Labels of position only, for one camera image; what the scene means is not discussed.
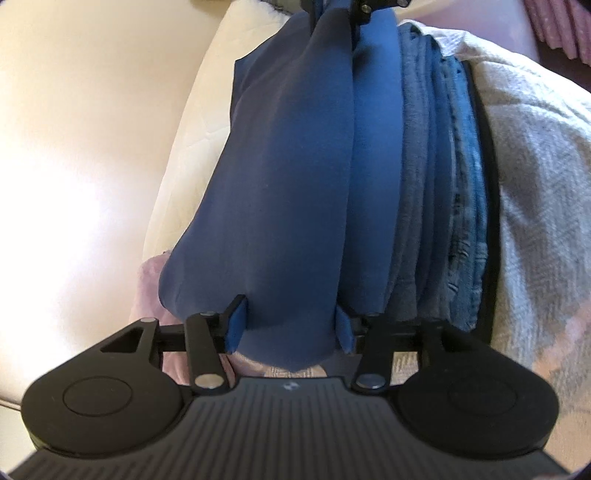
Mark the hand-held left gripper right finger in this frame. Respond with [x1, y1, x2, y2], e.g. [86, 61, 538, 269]
[335, 307, 482, 394]

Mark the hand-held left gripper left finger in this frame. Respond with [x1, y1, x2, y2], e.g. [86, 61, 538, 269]
[100, 295, 250, 396]

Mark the dark blue garment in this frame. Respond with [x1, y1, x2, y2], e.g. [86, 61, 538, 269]
[157, 0, 404, 372]

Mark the stack of folded blue clothes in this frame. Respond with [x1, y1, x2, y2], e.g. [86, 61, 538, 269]
[385, 21, 491, 334]

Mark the pink bed sheet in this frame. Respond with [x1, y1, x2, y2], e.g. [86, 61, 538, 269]
[128, 251, 338, 380]

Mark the white pillow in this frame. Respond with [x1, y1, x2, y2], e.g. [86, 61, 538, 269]
[142, 0, 301, 261]

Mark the grey white knit blanket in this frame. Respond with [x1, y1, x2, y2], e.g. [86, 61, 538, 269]
[406, 18, 591, 418]

